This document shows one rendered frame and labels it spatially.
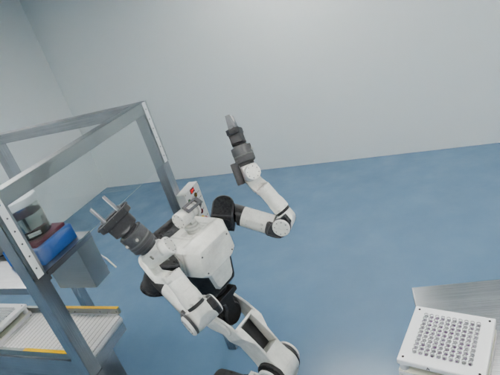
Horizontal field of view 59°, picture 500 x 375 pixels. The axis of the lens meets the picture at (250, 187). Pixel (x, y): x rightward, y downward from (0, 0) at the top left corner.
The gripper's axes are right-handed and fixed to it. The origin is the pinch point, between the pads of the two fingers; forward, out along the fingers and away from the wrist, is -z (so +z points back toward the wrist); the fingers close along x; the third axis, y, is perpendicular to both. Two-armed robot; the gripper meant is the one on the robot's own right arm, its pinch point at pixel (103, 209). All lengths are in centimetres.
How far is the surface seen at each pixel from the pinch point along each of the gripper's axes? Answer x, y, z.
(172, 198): 17, -99, 41
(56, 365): -70, -53, 44
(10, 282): -48, -40, 2
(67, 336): -48, -28, 30
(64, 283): -43, -63, 23
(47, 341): -70, -67, 37
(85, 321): -53, -68, 44
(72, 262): -32, -54, 17
